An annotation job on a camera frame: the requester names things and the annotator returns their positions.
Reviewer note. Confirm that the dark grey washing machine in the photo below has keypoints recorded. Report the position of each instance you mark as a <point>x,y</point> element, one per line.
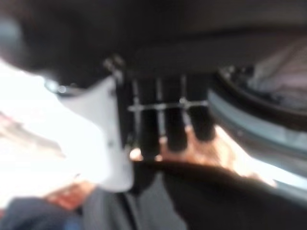
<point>251,134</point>

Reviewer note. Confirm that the brown wicker laundry basket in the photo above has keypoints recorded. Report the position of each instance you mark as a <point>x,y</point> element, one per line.
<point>206,153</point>

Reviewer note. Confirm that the white garment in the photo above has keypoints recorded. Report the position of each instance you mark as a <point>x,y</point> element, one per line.
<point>280,72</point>

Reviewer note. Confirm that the black garment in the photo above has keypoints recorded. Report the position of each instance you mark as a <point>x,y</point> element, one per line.
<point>192,198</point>

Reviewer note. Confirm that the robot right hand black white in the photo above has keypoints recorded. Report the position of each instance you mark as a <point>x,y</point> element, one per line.
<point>172,119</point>

